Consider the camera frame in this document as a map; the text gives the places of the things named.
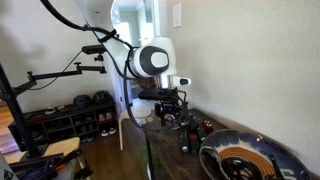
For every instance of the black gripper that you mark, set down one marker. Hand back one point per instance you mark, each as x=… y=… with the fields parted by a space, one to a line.
x=168 y=108

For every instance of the black cylindrical gadget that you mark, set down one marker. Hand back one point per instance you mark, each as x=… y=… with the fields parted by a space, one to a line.
x=185 y=143

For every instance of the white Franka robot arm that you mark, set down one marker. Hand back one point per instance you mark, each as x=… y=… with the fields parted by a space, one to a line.
x=153 y=60

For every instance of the dark red cylindrical gadget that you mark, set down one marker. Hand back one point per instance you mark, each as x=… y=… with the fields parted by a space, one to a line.
x=194 y=143

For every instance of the round white stool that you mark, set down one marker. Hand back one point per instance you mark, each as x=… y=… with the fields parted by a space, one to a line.
x=141 y=111

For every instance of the brown wooden cabinet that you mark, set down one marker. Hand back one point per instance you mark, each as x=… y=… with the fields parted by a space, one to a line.
x=148 y=82

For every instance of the white door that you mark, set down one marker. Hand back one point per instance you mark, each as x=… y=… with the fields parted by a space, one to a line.
x=117 y=93

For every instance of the pink shoe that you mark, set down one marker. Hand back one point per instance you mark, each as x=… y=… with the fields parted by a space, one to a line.
x=109 y=116
x=101 y=117

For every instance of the black bicycle helmet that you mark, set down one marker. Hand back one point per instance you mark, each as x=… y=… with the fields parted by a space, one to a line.
x=102 y=96

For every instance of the dark blue bicycle helmet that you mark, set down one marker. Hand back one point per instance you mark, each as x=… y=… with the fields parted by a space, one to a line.
x=82 y=101

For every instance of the dark wooden shoe shelf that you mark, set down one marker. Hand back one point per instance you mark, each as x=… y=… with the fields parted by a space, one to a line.
x=63 y=121

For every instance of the light wooden cart top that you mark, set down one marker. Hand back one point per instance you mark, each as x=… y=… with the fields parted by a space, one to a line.
x=63 y=145

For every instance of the small white shelf item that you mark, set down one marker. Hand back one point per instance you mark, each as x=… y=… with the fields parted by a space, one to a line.
x=49 y=111

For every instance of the grey shoe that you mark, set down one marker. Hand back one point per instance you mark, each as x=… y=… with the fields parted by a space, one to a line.
x=36 y=135

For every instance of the black stand pole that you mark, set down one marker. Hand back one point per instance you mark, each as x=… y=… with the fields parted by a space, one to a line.
x=13 y=106

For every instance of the white light switch plate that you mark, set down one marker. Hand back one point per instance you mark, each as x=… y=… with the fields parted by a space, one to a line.
x=177 y=15

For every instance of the black stereo camera bar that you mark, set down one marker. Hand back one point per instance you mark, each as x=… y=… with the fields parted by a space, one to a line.
x=95 y=49

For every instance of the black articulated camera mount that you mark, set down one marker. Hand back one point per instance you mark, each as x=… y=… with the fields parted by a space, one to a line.
x=66 y=71

